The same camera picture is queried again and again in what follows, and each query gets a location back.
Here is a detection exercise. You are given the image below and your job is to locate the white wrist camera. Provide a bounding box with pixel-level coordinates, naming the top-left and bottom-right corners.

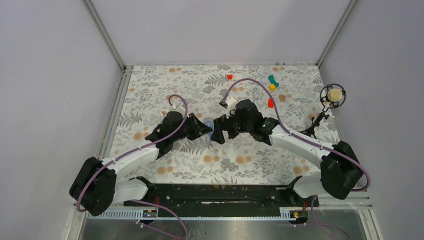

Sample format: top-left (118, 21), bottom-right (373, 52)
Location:
top-left (219, 97), bottom-right (238, 117)
top-left (160, 105), bottom-right (186, 117)

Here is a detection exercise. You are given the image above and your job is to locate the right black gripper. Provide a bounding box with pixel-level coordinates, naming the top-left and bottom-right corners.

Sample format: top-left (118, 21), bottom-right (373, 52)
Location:
top-left (210, 107), bottom-right (253, 145)

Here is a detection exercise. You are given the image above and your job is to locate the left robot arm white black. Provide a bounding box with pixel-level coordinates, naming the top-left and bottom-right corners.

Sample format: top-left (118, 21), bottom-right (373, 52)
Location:
top-left (69, 111), bottom-right (214, 216)

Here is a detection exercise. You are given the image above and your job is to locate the blue weekly pill organizer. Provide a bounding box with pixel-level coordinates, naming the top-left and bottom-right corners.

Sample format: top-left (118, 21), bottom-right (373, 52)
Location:
top-left (204, 120), bottom-right (214, 134)

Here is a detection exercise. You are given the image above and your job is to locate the floral patterned table mat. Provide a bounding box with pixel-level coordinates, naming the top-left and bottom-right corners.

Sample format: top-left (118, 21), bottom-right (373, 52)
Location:
top-left (109, 65), bottom-right (324, 185)

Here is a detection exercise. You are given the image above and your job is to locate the teal curved block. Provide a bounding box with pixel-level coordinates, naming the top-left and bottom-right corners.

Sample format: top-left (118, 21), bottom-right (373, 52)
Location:
top-left (267, 74), bottom-right (279, 88)

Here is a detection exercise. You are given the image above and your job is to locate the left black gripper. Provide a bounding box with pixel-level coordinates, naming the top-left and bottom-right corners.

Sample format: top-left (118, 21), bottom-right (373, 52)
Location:
top-left (172, 113), bottom-right (213, 142)

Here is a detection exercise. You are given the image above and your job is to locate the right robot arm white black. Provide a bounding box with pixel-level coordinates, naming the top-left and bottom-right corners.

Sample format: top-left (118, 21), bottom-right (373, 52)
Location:
top-left (210, 99), bottom-right (365, 206)

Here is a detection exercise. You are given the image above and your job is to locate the slotted grey cable duct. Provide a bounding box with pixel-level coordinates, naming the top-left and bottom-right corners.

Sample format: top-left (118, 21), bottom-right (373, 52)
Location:
top-left (86, 207), bottom-right (309, 222)

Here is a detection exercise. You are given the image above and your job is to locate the microphone on tripod stand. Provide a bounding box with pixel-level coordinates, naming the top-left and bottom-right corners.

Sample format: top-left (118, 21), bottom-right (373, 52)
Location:
top-left (301, 83), bottom-right (347, 139)

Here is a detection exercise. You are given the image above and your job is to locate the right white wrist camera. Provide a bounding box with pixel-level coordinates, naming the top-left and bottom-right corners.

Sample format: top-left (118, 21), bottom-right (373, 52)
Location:
top-left (219, 97), bottom-right (238, 117)

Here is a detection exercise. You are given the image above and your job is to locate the red rectangular block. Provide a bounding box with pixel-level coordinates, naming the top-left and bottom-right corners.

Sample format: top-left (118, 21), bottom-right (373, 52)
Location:
top-left (267, 98), bottom-right (274, 109)

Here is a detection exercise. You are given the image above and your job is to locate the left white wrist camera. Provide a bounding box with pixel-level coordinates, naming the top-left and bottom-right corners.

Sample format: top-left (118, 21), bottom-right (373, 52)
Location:
top-left (160, 105), bottom-right (186, 117)

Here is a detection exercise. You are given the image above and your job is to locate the yellow cube block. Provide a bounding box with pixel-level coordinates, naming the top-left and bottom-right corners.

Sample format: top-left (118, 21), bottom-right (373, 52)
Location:
top-left (268, 84), bottom-right (276, 92)

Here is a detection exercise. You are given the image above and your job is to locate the brown wooden block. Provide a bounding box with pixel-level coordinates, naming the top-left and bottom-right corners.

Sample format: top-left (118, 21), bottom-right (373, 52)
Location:
top-left (278, 94), bottom-right (286, 102)

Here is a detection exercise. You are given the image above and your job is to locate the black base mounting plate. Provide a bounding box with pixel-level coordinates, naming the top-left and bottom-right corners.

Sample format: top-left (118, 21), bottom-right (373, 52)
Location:
top-left (123, 183), bottom-right (319, 218)

